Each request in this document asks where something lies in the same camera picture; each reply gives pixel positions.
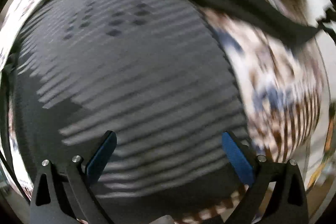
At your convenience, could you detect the floral fleece bed blanket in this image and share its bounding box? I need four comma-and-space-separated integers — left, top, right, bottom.
0, 0, 334, 224

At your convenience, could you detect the dark grey knitted garment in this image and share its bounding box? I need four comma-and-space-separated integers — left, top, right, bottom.
8, 0, 324, 221

